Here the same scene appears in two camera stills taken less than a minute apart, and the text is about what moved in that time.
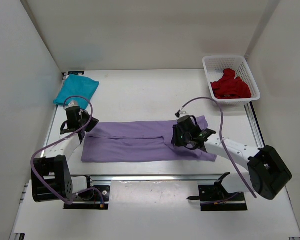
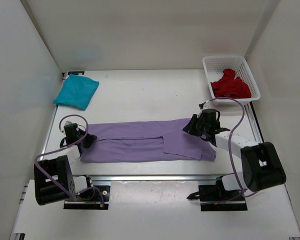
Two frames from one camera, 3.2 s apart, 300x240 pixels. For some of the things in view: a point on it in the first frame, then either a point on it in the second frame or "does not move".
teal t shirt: x=76 y=85 does not move
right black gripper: x=176 y=141 → x=190 y=129
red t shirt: x=229 y=87 does not move
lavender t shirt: x=139 y=141 does not move
